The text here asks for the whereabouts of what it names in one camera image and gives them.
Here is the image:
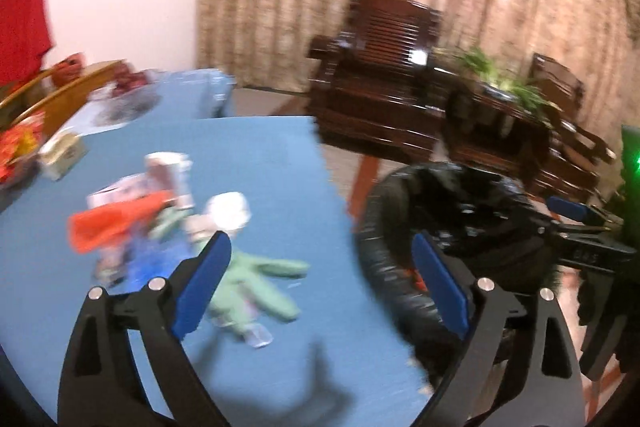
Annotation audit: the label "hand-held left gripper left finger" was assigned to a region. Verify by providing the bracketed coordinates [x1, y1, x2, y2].
[57, 231, 233, 427]

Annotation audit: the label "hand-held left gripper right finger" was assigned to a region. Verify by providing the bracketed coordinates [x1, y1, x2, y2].
[411, 229, 586, 427]

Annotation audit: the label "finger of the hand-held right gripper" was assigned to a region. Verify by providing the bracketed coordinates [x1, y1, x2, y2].
[500, 207, 638, 270]
[546, 196, 623, 228]

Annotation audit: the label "green rubber glove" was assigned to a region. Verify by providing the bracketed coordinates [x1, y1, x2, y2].
[197, 249, 311, 334]

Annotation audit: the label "black bagged trash bin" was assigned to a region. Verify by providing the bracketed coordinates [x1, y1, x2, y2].
[357, 162, 601, 390]

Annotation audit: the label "orange foam net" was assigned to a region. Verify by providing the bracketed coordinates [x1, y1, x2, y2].
[67, 189, 173, 255]

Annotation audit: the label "blue wrapper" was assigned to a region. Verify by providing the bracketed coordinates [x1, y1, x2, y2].
[124, 239, 168, 290]

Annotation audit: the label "clear plastic piece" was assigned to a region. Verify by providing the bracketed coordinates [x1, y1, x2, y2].
[235, 324, 274, 350]

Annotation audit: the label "white crumpled paper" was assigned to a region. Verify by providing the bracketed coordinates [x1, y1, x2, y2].
[204, 192, 251, 239]

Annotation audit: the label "dark wooden side table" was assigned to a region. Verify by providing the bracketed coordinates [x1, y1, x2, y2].
[445, 77, 617, 204]

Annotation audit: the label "white pink carton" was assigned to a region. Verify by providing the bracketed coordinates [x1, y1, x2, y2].
[144, 152, 194, 208]

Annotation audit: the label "white toothpaste tube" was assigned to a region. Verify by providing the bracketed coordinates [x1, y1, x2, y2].
[87, 174, 151, 208]

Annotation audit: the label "dark wooden armchair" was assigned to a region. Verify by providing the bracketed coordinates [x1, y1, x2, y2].
[305, 0, 451, 164]
[529, 53, 587, 118]

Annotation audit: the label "green potted plant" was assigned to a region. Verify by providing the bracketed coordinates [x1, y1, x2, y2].
[450, 46, 551, 114]

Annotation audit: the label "small cream box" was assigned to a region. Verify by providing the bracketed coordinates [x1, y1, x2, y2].
[37, 132, 87, 181]

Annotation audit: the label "clear glass fruit bowl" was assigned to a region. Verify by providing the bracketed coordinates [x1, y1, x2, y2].
[92, 82, 162, 128]

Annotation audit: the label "dark glass dish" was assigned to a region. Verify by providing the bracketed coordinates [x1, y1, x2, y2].
[0, 152, 42, 194]

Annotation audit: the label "red gold snack packets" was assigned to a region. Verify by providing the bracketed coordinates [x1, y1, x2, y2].
[0, 113, 47, 180]

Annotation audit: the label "wooden sideboard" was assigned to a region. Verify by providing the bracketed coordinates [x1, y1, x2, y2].
[0, 59, 126, 134]

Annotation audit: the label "red cloth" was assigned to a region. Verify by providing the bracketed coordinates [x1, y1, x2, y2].
[0, 0, 54, 86]

